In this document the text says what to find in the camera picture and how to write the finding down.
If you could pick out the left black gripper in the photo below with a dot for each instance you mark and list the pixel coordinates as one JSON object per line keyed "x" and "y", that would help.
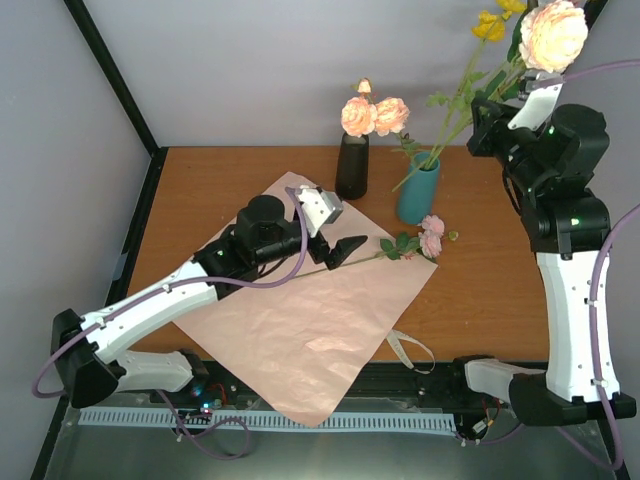
{"x": 337, "y": 255}

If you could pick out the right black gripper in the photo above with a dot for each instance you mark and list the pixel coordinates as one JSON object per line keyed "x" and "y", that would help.
{"x": 484, "y": 126}

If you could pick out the pink bouquet wrapping paper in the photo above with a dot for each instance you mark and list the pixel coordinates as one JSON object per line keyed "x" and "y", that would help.
{"x": 300, "y": 346}

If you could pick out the yellow artificial flower stem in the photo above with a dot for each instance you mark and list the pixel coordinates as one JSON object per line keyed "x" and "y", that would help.
{"x": 496, "y": 84}

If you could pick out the large cream rose stem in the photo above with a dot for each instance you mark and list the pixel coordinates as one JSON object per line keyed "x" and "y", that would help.
{"x": 542, "y": 39}

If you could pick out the peach rose stem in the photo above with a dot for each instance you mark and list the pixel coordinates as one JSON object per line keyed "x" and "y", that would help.
{"x": 362, "y": 115}

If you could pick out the artificial flower bunch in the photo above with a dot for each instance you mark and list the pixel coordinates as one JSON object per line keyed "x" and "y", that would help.
{"x": 427, "y": 243}

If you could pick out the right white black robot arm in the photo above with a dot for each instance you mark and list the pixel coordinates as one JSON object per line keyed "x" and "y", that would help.
{"x": 547, "y": 169}

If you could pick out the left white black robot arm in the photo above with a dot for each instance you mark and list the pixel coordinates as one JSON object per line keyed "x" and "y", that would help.
{"x": 92, "y": 352}

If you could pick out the black cone vase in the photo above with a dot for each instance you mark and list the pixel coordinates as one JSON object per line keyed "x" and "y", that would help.
{"x": 351, "y": 181}

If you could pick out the teal cone vase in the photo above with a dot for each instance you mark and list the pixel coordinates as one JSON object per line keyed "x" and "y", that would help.
{"x": 418, "y": 192}

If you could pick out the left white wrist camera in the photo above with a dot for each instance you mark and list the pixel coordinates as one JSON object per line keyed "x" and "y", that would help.
{"x": 320, "y": 207}

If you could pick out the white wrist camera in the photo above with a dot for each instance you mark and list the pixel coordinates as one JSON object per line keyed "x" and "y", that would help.
{"x": 320, "y": 207}
{"x": 539, "y": 90}

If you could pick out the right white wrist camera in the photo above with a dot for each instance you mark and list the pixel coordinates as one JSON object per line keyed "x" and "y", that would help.
{"x": 539, "y": 90}

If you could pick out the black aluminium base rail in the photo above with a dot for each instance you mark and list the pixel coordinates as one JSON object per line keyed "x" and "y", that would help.
{"x": 459, "y": 384}

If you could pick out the right black frame post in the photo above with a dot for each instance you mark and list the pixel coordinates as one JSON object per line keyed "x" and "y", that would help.
{"x": 590, "y": 15}

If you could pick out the black frame post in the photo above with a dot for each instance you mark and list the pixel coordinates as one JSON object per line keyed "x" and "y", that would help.
{"x": 101, "y": 53}
{"x": 590, "y": 15}

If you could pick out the light blue cable duct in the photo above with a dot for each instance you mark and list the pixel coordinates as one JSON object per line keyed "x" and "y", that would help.
{"x": 271, "y": 421}

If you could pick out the left black frame post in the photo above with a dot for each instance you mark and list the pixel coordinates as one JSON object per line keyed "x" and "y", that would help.
{"x": 101, "y": 53}

